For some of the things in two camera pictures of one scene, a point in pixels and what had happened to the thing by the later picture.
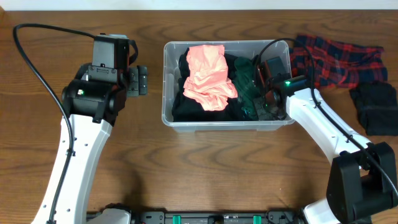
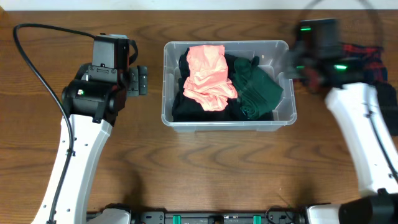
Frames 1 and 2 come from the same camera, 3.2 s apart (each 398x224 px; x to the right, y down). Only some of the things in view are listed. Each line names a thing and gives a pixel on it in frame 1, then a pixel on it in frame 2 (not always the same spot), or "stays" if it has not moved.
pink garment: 208,84 stays
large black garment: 186,109 stays
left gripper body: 134,83 stays
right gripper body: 270,109 to 299,62
